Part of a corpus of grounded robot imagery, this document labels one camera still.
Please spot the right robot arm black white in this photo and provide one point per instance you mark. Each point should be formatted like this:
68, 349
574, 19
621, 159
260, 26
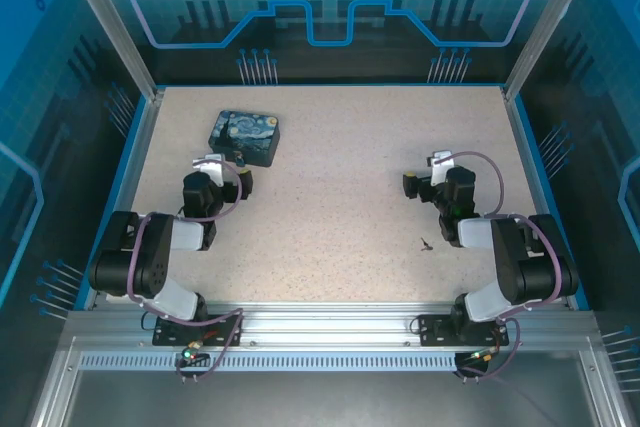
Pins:
515, 262

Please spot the aluminium frame post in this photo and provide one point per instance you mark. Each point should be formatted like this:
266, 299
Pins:
112, 22
550, 22

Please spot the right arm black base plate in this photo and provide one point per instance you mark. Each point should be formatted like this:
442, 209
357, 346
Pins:
435, 329

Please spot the starry night painted tin box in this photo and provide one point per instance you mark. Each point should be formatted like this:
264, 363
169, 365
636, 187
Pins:
245, 134

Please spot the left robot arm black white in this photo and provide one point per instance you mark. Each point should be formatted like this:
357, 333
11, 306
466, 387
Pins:
150, 252

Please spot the aluminium frame beam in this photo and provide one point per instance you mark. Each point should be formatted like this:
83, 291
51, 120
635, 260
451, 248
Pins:
325, 319

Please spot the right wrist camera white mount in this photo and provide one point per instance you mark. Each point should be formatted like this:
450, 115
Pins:
440, 162

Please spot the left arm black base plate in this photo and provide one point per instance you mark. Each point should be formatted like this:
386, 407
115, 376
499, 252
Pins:
170, 332

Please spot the small connector with green light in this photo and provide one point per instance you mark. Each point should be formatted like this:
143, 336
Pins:
192, 352
482, 354

